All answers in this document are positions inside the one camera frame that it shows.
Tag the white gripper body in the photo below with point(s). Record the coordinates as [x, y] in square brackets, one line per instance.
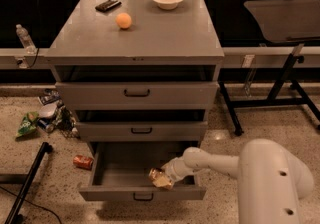
[174, 169]

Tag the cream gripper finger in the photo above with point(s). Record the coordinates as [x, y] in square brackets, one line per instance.
[166, 184]

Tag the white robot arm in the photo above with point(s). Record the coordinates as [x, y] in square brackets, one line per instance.
[270, 180]

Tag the grey bottom drawer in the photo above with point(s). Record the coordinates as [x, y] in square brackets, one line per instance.
[121, 173]

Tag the grey drawer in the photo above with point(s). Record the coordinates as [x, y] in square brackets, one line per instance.
[121, 173]
[135, 93]
[141, 131]

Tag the red crushed can on floor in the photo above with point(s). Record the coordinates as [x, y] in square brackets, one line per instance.
[83, 162]

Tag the grey top drawer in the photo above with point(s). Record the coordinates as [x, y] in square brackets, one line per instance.
[135, 93]

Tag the grey middle drawer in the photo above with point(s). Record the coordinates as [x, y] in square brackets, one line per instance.
[141, 131]

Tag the grey metal drawer cabinet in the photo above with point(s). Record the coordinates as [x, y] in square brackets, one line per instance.
[160, 46]

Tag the pile of floor trash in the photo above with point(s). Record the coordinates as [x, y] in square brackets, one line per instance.
[53, 115]

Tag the green chip bag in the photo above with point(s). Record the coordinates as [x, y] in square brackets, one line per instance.
[28, 124]

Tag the black floor stand leg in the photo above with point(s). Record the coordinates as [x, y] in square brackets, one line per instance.
[14, 216]

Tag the orange fruit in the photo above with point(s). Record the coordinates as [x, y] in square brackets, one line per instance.
[123, 20]

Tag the black snack bar packet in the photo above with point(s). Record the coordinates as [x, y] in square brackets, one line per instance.
[107, 5]

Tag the black stand with grey tray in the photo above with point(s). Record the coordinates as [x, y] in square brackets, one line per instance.
[288, 25]

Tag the clear plastic water bottle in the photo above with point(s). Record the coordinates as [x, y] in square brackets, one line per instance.
[25, 39]

